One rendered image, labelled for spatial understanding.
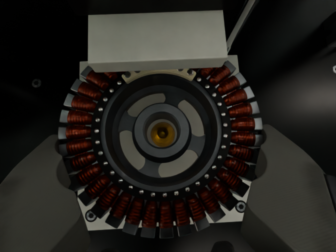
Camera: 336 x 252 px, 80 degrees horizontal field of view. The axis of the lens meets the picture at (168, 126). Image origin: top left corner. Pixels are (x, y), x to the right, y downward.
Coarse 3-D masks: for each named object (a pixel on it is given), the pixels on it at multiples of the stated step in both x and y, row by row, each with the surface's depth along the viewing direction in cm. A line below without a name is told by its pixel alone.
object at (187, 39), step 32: (96, 0) 8; (128, 0) 8; (160, 0) 8; (192, 0) 8; (224, 0) 8; (96, 32) 9; (128, 32) 9; (160, 32) 9; (192, 32) 9; (224, 32) 9; (96, 64) 9; (128, 64) 9; (160, 64) 9; (192, 64) 9
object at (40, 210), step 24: (48, 144) 10; (24, 168) 9; (48, 168) 9; (0, 192) 8; (24, 192) 8; (48, 192) 7; (72, 192) 7; (0, 216) 7; (24, 216) 7; (48, 216) 7; (72, 216) 7; (0, 240) 6; (24, 240) 6; (48, 240) 6; (72, 240) 6
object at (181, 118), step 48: (96, 96) 11; (144, 96) 14; (192, 96) 13; (240, 96) 11; (96, 144) 11; (144, 144) 11; (192, 144) 13; (240, 144) 11; (96, 192) 10; (144, 192) 10; (192, 192) 10; (240, 192) 11
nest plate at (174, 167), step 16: (80, 64) 19; (160, 96) 19; (128, 112) 18; (192, 112) 18; (192, 128) 18; (128, 144) 18; (128, 160) 18; (144, 160) 18; (176, 160) 18; (192, 160) 18; (160, 176) 17; (80, 192) 17; (80, 208) 17; (224, 208) 17; (240, 208) 17; (96, 224) 17
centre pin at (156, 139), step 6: (156, 126) 16; (162, 126) 15; (168, 126) 16; (150, 132) 16; (156, 132) 15; (162, 132) 15; (168, 132) 15; (174, 132) 16; (156, 138) 16; (162, 138) 15; (168, 138) 16; (156, 144) 16; (162, 144) 16; (168, 144) 16
